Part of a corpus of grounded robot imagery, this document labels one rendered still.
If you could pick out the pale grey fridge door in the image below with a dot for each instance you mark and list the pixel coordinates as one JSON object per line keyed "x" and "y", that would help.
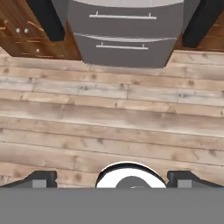
{"x": 128, "y": 3}

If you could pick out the plain wooden cupboard run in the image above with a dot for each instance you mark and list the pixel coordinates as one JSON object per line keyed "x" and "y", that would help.
{"x": 210, "y": 38}

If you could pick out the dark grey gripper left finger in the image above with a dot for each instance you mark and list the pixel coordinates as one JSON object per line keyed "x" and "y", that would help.
{"x": 43, "y": 176}

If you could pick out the black fridge side panel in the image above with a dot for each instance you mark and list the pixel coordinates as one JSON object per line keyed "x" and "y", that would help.
{"x": 48, "y": 17}
{"x": 201, "y": 23}

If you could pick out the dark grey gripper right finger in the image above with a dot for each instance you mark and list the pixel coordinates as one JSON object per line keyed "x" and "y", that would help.
{"x": 180, "y": 176}

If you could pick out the round white and black object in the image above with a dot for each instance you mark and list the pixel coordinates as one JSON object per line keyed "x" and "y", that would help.
{"x": 128, "y": 175}

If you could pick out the wooden cupboard run with knobs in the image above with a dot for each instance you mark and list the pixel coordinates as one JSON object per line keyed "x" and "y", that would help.
{"x": 26, "y": 38}

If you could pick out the grey fridge drawer front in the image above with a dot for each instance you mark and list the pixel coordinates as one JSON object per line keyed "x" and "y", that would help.
{"x": 125, "y": 57}
{"x": 125, "y": 26}

